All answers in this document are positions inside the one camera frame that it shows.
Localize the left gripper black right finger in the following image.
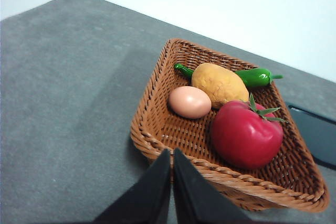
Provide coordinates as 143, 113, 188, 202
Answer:
173, 147, 252, 224

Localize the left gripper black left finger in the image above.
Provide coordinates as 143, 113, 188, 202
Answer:
93, 148, 172, 224

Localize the red tomato with green stem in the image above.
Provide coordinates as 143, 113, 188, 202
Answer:
211, 93, 288, 170

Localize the brown wicker basket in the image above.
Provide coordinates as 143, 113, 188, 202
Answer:
130, 37, 330, 213

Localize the pale pink egg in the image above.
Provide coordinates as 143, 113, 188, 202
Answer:
168, 86, 212, 119

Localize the yellow-brown potato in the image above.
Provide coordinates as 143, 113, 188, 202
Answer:
191, 62, 249, 109

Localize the green chili pepper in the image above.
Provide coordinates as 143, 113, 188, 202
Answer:
174, 63, 284, 89

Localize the black flat tray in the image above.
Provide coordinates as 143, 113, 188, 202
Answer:
285, 100, 336, 168

